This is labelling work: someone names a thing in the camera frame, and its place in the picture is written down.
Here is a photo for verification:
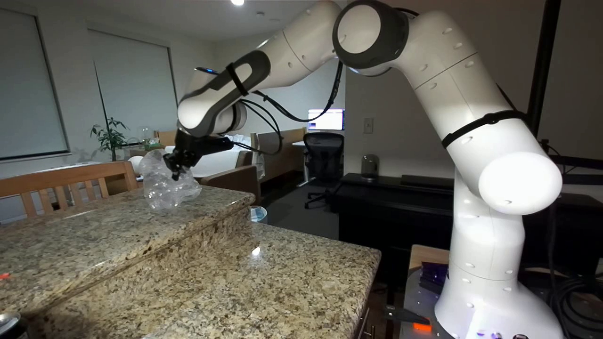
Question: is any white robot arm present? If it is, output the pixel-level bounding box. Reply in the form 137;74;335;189
165;0;565;339

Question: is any white wall outlet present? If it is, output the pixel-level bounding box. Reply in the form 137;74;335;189
363;119;374;134

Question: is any small grey speaker box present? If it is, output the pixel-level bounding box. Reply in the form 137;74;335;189
361;155;378;175

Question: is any black office chair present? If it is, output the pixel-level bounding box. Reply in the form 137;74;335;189
303;132;344;209

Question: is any green potted plant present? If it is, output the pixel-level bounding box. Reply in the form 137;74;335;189
90;117;126;160

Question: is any lit computer monitor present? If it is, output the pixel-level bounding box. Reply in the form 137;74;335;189
307;109;344;132

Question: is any black low cabinet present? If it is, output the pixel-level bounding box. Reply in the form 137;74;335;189
327;174;603;287

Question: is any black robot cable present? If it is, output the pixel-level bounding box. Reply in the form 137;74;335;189
193;59;346;157

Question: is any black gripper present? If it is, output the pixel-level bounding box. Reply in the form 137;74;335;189
161;130;233;179

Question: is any wooden bed frame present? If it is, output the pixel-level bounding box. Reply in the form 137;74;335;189
195;128;305;198

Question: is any black vertical pole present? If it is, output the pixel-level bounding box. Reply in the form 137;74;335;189
527;0;561;128

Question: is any wooden chair backrest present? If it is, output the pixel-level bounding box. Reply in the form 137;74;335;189
0;162;135;217

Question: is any clear plastic bag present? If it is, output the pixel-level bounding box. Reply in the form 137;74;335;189
137;151;201;211

